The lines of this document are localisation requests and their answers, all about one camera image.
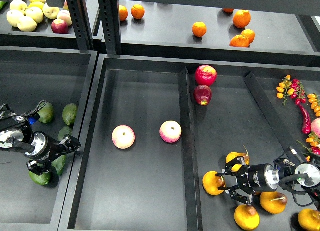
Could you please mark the red apple on shelf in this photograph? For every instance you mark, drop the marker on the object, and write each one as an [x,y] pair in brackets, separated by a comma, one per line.
[59,26]

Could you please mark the green avocado upper left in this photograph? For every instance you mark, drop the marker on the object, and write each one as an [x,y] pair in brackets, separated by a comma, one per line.
[46,114]

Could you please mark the black left tray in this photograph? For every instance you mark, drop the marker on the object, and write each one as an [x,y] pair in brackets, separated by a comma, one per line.
[27,76]

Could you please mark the pale pink peach shelf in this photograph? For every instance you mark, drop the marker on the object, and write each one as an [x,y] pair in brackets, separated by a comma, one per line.
[65,16]

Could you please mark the black shelf post left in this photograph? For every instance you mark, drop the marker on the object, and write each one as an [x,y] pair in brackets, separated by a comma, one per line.
[81,24]

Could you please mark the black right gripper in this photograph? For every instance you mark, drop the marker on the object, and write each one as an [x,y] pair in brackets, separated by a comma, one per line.
[250,179]

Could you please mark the lower tomato cluster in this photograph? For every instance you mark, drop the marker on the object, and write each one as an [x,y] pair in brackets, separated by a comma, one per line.
[311,147]

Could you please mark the orange center shelf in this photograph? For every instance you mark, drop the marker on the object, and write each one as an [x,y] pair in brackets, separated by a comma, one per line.
[199,29]

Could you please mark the green avocado upper right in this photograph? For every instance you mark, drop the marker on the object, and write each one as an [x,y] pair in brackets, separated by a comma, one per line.
[69,114]

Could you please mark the green avocado lowest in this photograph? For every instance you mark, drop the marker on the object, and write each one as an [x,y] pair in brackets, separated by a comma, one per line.
[41,180]

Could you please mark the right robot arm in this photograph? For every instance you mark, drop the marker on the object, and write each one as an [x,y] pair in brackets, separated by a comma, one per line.
[291,172]

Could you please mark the yellow pear far right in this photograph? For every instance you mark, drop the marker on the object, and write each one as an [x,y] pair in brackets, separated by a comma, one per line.
[309,219]

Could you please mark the green avocado middle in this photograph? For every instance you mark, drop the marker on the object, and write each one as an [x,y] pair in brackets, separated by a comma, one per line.
[63,132]

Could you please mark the orange right small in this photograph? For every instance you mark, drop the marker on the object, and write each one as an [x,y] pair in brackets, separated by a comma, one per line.
[250,34]

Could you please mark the black center tray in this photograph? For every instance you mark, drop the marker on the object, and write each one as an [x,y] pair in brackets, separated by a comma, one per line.
[155,185]

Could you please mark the yellow pear with brown top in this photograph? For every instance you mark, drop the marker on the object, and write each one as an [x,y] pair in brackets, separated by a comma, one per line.
[211,183]

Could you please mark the dark red apple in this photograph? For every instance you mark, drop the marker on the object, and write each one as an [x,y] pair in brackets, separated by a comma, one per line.
[202,95]

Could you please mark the pink peach right edge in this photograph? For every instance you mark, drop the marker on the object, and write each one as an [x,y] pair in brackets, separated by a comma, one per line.
[315,127]

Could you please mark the pale yellow apple right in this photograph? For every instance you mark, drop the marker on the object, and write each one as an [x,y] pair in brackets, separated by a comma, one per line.
[50,12]

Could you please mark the bright red apple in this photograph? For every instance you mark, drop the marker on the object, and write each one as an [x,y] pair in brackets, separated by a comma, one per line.
[205,75]

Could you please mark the cherry tomato vine cluster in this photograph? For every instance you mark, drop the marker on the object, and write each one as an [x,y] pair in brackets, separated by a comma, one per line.
[293,89]

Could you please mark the pink apple right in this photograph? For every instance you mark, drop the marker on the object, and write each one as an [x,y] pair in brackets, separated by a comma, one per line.
[170,131]

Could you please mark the pale yellow apple left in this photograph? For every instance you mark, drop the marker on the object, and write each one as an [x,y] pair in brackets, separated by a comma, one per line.
[13,17]

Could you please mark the black shelf post right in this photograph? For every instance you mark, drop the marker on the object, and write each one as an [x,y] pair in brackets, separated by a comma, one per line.
[110,19]

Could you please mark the orange tomato cluster right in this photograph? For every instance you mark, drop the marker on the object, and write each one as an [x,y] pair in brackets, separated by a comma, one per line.
[314,101]

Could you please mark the black shelf post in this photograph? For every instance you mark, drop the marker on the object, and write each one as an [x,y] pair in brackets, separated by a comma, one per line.
[81,24]
[110,19]

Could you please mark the black left fruit shelf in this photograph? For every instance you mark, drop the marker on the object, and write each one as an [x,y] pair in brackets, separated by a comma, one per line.
[43,37]

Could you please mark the red chili pepper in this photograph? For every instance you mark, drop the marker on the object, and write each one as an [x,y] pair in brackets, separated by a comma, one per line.
[306,124]

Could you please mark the black tray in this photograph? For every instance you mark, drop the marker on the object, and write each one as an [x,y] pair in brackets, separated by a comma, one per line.
[155,185]
[27,76]

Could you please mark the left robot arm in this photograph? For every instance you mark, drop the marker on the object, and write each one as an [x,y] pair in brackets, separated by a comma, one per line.
[17,135]

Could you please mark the pale yellow apple middle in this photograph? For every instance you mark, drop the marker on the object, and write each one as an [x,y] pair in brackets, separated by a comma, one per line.
[35,13]

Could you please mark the orange lower right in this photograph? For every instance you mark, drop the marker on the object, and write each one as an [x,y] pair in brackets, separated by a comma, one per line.
[240,41]

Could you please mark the yellow pear bottom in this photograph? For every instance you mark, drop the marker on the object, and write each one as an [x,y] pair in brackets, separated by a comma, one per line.
[247,217]

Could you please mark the dark green avocado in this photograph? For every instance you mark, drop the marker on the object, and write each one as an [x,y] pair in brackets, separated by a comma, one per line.
[59,165]

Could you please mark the pink apple left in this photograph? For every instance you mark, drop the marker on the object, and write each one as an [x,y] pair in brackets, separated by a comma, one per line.
[123,137]

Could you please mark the pink apple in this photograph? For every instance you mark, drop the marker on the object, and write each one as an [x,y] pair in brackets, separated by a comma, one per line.
[123,137]
[170,131]

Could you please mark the pale yellow apple front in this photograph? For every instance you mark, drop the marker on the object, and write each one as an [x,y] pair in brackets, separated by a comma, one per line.
[26,24]

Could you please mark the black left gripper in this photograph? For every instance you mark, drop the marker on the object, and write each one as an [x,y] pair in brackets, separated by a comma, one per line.
[47,150]

